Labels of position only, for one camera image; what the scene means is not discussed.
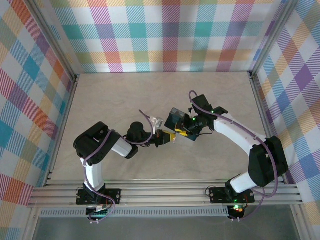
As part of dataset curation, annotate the starry night print tin box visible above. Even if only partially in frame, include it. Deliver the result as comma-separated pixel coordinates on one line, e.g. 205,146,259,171
164,107,199,142

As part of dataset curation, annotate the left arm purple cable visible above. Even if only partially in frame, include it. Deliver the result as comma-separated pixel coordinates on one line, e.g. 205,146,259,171
82,109,154,224

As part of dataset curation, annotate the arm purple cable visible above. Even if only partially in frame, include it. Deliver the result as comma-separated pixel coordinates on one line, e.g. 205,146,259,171
82,109,154,224
188,90,279,222

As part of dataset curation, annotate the long aluminium mounting rail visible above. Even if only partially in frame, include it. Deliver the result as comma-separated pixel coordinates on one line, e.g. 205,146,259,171
26,183,305,209

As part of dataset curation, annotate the aluminium table side rail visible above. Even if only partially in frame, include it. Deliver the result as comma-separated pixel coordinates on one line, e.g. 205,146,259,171
42,74,81,189
247,71,289,186

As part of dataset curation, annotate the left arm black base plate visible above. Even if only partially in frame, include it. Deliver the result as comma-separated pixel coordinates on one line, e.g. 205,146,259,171
75,188,122,206

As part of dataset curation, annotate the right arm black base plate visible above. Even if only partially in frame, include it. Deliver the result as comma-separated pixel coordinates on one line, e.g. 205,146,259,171
209,186,256,204

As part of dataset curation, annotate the grey slotted cable duct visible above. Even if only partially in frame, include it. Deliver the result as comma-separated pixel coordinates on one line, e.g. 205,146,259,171
39,208,230,219

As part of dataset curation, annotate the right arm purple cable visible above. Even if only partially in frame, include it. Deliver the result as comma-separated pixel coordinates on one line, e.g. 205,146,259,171
188,90,279,222

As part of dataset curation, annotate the aluminium frame post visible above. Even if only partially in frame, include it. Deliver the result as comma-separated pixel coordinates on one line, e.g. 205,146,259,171
246,0,301,79
24,0,81,80

